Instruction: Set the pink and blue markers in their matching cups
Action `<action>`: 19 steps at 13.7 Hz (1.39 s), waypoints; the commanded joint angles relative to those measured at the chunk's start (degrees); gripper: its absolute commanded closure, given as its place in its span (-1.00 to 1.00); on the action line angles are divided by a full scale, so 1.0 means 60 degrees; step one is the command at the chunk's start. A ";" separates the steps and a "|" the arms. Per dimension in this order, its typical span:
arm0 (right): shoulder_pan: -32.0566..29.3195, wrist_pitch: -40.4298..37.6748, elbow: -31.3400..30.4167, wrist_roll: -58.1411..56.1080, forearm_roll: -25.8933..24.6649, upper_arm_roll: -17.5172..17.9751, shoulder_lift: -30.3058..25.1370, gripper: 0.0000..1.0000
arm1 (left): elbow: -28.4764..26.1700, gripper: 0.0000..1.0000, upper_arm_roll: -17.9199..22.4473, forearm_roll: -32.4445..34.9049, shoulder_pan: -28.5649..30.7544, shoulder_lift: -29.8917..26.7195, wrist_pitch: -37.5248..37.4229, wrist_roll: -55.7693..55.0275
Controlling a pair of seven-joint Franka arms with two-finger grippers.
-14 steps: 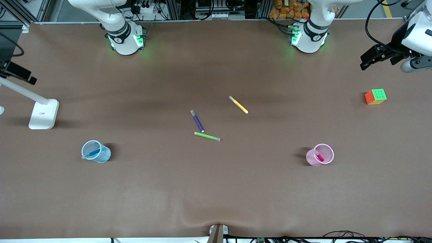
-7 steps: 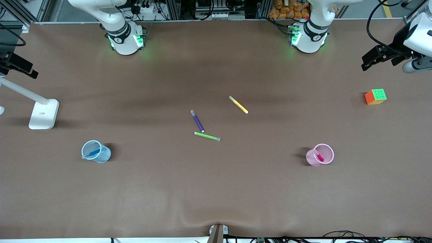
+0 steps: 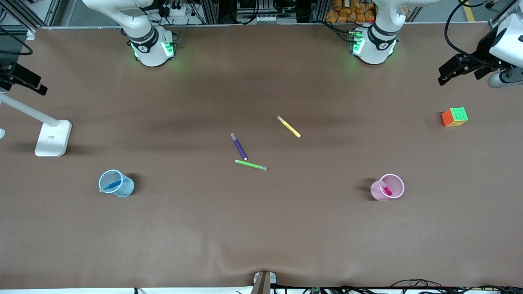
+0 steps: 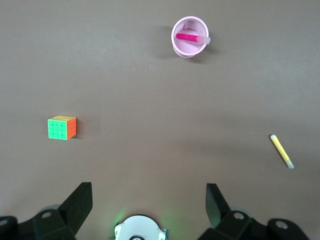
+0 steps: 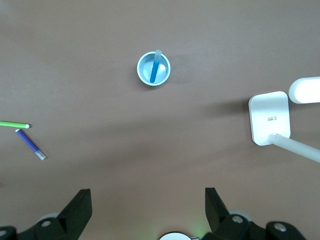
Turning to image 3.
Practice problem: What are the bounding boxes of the colourful puzzle cube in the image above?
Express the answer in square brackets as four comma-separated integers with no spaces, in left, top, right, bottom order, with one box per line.
[441,107,469,127]

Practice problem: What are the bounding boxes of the pink mesh cup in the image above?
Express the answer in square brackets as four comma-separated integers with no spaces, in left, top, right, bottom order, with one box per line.
[370,173,405,202]

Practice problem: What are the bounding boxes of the orange snack bags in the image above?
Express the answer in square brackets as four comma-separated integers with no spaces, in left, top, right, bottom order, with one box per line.
[325,0,375,24]

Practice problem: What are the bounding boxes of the blue mesh cup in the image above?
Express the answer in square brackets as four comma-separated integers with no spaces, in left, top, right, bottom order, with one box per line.
[98,169,135,198]

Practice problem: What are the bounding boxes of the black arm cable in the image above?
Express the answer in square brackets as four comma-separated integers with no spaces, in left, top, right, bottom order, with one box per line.
[444,0,497,62]
[0,25,34,56]

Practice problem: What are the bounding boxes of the white power strip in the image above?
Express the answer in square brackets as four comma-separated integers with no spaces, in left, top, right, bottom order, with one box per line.
[255,15,297,23]

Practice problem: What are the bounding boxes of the yellow marker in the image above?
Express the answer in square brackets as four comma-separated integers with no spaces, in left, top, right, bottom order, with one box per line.
[277,116,302,138]

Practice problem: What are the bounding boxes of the metal table clamp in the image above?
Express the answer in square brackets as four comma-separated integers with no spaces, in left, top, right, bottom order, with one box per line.
[251,271,277,294]

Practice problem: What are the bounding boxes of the purple marker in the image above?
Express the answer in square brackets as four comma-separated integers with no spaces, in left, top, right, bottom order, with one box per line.
[230,133,248,161]

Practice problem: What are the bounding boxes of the green marker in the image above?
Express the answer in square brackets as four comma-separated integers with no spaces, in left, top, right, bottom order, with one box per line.
[235,159,268,172]

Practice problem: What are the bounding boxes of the white desk lamp stand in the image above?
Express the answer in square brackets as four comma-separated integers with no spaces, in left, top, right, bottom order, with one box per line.
[0,92,73,158]

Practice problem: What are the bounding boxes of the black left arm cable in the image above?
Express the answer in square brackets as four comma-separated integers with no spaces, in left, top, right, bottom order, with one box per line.
[444,0,497,62]

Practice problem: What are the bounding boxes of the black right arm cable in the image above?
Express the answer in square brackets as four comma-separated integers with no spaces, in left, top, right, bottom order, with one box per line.
[0,25,34,56]

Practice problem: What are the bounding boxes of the black cable loop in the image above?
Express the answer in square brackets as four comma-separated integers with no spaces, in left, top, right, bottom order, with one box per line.
[392,279,444,289]

